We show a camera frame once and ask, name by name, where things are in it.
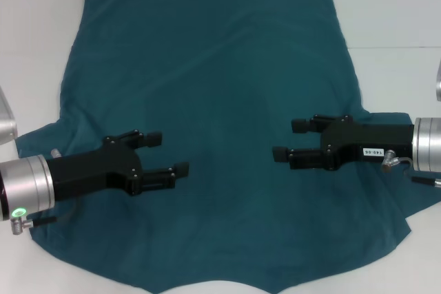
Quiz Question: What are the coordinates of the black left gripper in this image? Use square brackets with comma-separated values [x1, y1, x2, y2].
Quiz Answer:
[44, 129, 190, 203]

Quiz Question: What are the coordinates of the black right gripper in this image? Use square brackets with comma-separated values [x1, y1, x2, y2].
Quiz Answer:
[271, 114, 416, 171]

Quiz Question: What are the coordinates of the teal blue shirt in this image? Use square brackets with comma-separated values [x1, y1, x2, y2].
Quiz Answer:
[15, 0, 441, 294]

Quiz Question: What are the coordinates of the thin left gripper cable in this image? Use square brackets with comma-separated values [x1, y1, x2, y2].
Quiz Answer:
[10, 216, 58, 236]

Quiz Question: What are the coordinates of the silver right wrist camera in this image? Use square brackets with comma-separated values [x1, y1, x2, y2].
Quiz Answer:
[435, 59, 441, 103]

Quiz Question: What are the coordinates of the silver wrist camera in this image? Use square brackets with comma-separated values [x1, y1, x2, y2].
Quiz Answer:
[0, 85, 19, 145]
[435, 59, 441, 103]

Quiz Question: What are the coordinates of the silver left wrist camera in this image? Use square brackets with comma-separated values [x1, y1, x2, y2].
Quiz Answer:
[0, 85, 19, 145]

